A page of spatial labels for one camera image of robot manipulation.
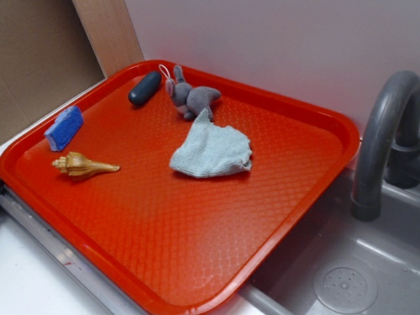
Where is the blue sponge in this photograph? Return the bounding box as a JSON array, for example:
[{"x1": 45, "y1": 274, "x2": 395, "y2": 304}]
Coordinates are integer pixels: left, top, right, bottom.
[{"x1": 44, "y1": 106, "x2": 84, "y2": 152}]

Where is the light blue cloth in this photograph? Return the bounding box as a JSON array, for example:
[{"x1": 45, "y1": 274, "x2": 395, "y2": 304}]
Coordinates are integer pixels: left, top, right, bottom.
[{"x1": 169, "y1": 109, "x2": 252, "y2": 179}]

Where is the red plastic tray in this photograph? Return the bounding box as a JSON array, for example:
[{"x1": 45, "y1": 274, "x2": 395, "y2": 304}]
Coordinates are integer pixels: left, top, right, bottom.
[{"x1": 1, "y1": 60, "x2": 359, "y2": 314}]

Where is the grey plush bunny toy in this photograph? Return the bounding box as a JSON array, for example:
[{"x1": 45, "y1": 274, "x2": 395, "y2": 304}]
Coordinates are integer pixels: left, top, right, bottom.
[{"x1": 159, "y1": 64, "x2": 222, "y2": 121}]

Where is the dark grey oblong capsule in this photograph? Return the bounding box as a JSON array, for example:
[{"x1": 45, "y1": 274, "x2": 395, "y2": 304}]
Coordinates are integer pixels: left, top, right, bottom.
[{"x1": 128, "y1": 71, "x2": 162, "y2": 106}]

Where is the tan spiral seashell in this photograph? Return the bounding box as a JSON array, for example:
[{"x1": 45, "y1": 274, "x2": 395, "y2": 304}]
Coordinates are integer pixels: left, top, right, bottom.
[{"x1": 51, "y1": 152, "x2": 121, "y2": 180}]

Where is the grey plastic sink basin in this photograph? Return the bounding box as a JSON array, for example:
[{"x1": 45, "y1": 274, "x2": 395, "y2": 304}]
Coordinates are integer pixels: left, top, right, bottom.
[{"x1": 240, "y1": 171, "x2": 419, "y2": 314}]

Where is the wooden board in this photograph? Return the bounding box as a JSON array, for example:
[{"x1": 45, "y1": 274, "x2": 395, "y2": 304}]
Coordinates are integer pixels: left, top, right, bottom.
[{"x1": 73, "y1": 0, "x2": 144, "y2": 77}]

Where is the grey plastic faucet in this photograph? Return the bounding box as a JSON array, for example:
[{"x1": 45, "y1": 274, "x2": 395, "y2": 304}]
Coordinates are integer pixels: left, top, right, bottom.
[{"x1": 351, "y1": 70, "x2": 419, "y2": 222}]

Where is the brown cardboard panel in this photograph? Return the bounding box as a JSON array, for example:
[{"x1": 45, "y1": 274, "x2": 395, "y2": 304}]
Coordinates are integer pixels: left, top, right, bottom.
[{"x1": 1, "y1": 1, "x2": 104, "y2": 143}]

